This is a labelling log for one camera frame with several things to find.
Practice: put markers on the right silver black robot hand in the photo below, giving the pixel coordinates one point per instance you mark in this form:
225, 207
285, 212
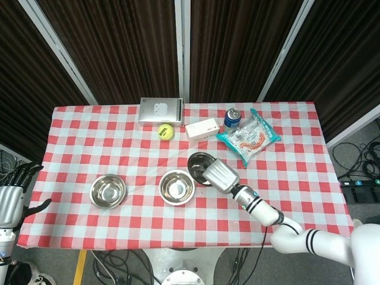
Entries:
221, 176

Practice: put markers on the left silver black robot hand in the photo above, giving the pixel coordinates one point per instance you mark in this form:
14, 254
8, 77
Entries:
10, 205

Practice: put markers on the stainless steel bowl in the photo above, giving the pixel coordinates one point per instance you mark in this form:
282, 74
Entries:
108, 191
197, 161
177, 187

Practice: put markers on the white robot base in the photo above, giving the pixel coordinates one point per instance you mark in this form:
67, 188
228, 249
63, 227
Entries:
184, 267

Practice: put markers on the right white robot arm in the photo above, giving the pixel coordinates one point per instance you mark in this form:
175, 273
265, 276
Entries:
297, 237

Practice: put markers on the teal clear snack packet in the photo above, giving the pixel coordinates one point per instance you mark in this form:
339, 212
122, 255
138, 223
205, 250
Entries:
249, 139

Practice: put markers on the small white carton box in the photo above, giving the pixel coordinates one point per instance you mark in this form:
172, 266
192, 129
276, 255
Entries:
202, 129

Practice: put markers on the blue drink can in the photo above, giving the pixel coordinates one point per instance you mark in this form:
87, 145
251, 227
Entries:
232, 120

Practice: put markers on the yellow tennis ball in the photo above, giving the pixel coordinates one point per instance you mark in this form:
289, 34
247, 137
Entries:
165, 131

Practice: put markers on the white black sneaker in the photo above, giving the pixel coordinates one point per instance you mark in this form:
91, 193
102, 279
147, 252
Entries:
356, 222
43, 277

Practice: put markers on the silver earbuds box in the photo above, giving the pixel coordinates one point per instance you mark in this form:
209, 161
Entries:
160, 114

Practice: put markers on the red white checked tablecloth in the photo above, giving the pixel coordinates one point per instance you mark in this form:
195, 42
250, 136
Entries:
148, 228

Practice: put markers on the dark brown curtain panel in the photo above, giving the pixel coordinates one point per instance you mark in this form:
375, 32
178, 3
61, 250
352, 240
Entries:
237, 50
26, 89
335, 59
118, 50

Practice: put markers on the white partition frame post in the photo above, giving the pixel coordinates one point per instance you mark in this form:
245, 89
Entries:
285, 50
182, 50
59, 50

